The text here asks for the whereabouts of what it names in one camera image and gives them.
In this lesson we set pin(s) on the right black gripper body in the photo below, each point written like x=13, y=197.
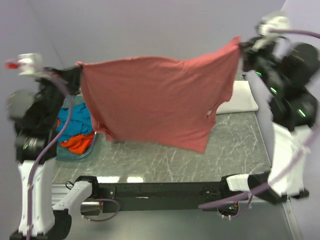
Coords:
x=261, y=54

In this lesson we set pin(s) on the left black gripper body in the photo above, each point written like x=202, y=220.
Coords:
x=73, y=88

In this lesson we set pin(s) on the salmon pink t shirt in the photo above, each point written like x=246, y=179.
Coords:
x=158, y=99

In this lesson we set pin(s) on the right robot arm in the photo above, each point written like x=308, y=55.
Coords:
x=294, y=113

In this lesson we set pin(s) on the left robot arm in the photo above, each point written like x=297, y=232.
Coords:
x=35, y=120

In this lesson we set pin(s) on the blue t shirt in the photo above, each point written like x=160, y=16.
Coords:
x=79, y=124

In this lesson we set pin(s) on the folded white t shirt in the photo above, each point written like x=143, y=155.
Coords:
x=241, y=100

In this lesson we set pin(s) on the orange t shirt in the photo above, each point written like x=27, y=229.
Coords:
x=78, y=144

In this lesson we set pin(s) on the teal plastic basket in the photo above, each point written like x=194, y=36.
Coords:
x=63, y=154

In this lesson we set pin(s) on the black base beam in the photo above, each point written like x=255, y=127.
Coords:
x=141, y=196

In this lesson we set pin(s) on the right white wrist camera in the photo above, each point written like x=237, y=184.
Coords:
x=272, y=25

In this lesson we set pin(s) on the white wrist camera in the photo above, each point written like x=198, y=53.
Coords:
x=29, y=65
x=272, y=25

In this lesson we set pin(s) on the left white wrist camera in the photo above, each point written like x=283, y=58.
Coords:
x=29, y=65

